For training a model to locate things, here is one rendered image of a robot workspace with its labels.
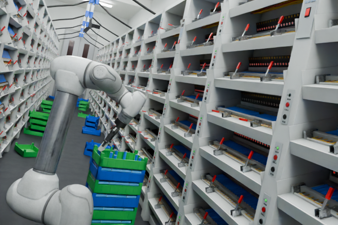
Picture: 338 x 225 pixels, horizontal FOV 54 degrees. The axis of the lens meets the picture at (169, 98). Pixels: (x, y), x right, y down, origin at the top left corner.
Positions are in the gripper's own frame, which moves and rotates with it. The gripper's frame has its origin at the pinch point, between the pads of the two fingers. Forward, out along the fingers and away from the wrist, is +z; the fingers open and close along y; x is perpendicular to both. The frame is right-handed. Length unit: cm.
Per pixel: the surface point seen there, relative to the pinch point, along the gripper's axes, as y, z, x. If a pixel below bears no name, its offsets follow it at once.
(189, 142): 12, -37, 41
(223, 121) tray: 44, -59, 45
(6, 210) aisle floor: -3, 75, -27
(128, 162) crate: 7.1, -3.4, 19.3
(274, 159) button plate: 87, -60, 62
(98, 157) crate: 13.1, 3.5, 3.7
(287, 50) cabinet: 46, -103, 48
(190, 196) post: 25, -15, 58
